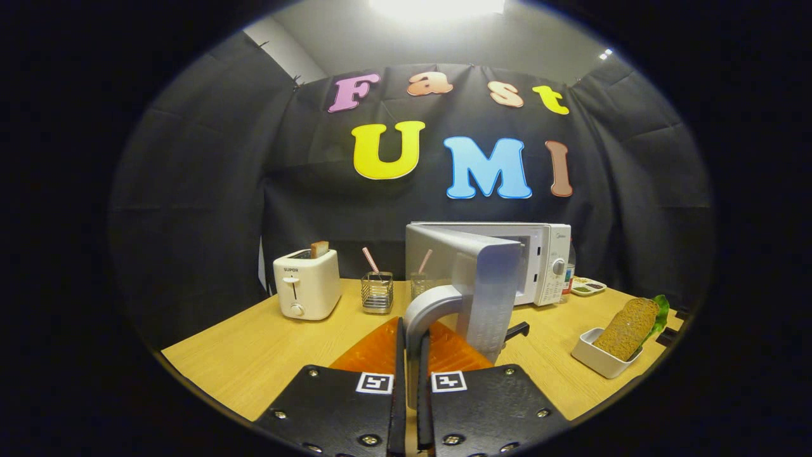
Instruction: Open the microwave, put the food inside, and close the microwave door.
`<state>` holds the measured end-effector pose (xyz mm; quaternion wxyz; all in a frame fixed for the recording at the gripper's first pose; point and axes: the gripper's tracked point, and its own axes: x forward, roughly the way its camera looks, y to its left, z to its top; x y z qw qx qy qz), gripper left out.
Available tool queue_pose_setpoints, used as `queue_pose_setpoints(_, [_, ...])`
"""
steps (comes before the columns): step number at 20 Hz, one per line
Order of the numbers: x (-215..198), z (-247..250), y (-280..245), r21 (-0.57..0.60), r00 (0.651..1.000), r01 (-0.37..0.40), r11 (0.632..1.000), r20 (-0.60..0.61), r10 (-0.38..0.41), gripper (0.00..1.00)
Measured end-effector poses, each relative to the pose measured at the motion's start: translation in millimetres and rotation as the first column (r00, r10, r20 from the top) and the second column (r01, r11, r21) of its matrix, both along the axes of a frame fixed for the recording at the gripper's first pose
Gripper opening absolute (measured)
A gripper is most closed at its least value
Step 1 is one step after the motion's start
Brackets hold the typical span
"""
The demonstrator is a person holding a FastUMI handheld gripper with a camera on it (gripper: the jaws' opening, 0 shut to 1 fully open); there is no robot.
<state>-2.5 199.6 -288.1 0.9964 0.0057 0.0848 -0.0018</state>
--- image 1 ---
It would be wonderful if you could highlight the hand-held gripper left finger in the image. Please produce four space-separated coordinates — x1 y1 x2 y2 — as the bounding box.
254 316 407 457

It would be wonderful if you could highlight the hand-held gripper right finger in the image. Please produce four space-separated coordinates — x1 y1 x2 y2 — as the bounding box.
416 321 572 457

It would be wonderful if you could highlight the white microwave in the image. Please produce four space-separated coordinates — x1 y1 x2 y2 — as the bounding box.
403 221 572 410

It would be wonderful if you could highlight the brown bread lettuce sandwich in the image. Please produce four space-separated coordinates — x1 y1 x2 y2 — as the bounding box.
593 295 671 362

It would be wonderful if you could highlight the clear glass cup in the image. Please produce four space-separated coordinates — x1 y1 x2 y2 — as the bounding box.
410 273 438 302

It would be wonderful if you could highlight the white toaster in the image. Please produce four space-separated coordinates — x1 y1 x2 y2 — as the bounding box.
273 249 342 321

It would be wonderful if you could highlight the white rectangular dish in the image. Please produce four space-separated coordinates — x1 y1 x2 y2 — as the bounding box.
571 328 643 380

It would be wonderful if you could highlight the clear bottle with label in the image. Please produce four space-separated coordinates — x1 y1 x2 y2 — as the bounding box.
561 241 577 304

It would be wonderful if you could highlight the ceiling light panel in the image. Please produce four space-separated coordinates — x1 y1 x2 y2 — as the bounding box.
371 0 506 20

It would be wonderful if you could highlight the wire mesh holder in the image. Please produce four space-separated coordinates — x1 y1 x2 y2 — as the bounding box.
361 272 394 315

